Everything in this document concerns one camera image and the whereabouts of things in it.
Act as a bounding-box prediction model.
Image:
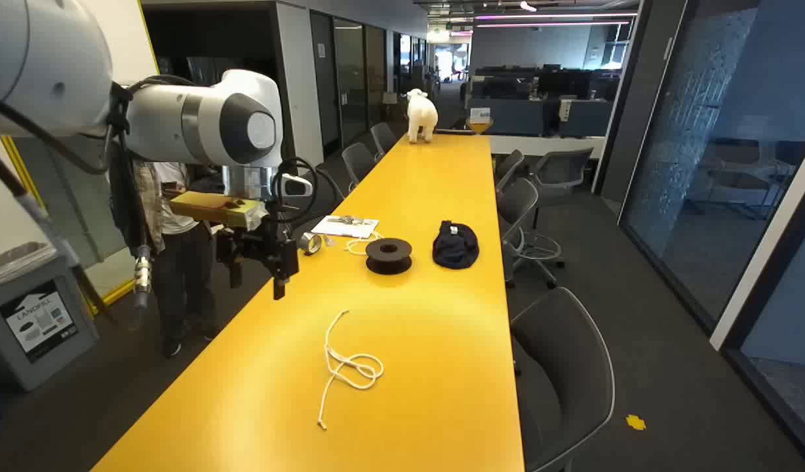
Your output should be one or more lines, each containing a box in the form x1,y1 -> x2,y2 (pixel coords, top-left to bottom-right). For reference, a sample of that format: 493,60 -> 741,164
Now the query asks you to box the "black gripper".
215,224 -> 300,298

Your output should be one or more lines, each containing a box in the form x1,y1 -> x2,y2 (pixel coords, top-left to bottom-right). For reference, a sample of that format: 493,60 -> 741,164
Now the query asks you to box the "white rope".
316,307 -> 388,431

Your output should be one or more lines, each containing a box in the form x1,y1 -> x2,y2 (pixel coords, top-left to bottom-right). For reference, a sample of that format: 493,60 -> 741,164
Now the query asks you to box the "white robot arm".
0,0 -> 300,294

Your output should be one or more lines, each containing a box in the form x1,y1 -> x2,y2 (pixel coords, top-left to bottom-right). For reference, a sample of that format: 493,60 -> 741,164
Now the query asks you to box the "silver tape roll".
300,233 -> 322,253

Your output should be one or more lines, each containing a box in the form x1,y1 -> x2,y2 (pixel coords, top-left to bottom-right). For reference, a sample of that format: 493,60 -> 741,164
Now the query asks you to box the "white paper sheet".
316,214 -> 378,237

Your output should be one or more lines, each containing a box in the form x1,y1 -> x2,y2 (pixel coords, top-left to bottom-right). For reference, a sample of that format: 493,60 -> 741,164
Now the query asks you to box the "person standing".
138,163 -> 215,355

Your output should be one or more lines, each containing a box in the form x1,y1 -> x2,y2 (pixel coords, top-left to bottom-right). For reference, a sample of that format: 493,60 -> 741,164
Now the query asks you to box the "white polar bear figure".
406,88 -> 438,142

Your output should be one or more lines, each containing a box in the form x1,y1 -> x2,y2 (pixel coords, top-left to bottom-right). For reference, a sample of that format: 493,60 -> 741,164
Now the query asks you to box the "grey box with label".
0,243 -> 101,389

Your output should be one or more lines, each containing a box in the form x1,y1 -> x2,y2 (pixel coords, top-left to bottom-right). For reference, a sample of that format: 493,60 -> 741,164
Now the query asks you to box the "grey office chair middle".
498,177 -> 568,289

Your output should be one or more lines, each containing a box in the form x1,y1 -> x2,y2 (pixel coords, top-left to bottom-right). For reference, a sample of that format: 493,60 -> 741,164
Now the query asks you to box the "grey office chair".
530,148 -> 591,193
511,285 -> 617,472
498,177 -> 568,289

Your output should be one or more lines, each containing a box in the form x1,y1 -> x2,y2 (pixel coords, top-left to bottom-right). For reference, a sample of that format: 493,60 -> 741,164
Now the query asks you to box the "grey office chair far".
530,148 -> 591,193

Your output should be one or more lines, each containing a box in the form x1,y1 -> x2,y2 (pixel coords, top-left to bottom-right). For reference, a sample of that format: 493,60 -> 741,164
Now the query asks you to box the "grey office chair near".
511,285 -> 617,472

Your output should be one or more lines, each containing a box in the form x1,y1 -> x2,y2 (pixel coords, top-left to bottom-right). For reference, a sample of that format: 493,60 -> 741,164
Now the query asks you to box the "thin white string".
341,233 -> 376,258

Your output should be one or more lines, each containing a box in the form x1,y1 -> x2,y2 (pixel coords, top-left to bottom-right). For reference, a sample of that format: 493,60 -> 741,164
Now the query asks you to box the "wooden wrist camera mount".
172,190 -> 269,230

